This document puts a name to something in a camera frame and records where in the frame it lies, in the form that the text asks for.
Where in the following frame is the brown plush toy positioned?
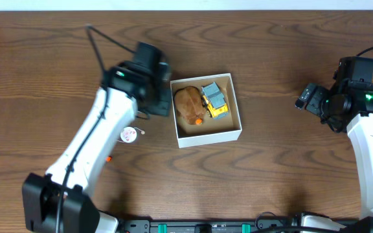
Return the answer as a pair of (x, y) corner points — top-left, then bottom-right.
(174, 86), (207, 125)

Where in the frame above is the small pellet drum toy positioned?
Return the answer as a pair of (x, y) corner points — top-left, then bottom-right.
(117, 126), (146, 144)

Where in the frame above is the yellow grey toy truck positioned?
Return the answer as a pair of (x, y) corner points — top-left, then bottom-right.
(201, 82), (229, 119)

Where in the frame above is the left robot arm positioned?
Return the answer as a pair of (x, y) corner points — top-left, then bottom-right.
(22, 42), (171, 232)

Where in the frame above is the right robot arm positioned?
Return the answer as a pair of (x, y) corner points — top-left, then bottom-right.
(295, 56), (373, 232)

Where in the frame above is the white cardboard box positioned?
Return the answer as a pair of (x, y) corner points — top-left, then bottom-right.
(170, 73), (242, 148)

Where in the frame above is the left black cable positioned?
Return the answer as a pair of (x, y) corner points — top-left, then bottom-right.
(54, 24), (137, 233)

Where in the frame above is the black mounting rail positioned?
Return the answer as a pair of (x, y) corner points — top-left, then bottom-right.
(116, 212), (305, 233)

